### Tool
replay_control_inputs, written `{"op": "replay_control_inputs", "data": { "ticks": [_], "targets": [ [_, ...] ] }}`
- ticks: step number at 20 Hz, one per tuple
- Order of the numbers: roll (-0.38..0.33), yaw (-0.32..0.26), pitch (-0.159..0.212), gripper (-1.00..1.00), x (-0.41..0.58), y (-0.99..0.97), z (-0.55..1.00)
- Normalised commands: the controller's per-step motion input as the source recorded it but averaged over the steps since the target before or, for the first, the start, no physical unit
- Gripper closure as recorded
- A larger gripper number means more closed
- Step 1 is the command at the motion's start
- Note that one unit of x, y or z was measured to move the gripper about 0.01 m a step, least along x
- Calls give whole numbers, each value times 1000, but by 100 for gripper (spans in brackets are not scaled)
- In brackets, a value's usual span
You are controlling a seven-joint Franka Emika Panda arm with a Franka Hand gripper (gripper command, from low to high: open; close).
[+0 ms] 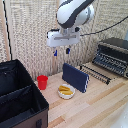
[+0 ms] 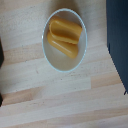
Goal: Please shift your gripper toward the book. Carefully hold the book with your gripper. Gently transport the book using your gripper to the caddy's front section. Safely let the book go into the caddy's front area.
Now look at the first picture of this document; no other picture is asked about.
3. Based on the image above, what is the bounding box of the black toaster oven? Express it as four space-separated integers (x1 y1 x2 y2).
92 37 128 80

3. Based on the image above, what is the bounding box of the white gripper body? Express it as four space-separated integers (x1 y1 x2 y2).
46 27 82 48

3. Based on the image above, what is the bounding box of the white bowl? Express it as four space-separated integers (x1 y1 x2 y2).
57 83 76 100

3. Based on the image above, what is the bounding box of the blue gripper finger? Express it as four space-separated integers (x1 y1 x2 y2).
53 46 59 57
65 45 72 56

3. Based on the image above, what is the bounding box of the woven bamboo screen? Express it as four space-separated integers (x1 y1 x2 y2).
0 0 128 82

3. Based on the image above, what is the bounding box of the red plastic cup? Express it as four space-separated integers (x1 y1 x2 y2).
36 75 50 91

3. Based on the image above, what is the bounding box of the yellow food stick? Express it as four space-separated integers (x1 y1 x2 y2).
60 90 74 97
58 85 73 92

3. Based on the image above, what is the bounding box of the thin black vertical pole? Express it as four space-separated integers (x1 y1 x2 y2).
2 0 13 61

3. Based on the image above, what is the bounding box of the black wire rack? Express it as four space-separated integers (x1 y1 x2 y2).
79 63 112 86

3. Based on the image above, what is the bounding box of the black fabric storage bag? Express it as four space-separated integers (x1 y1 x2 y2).
0 59 50 128

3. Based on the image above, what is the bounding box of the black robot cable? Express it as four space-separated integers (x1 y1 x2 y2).
79 15 128 37

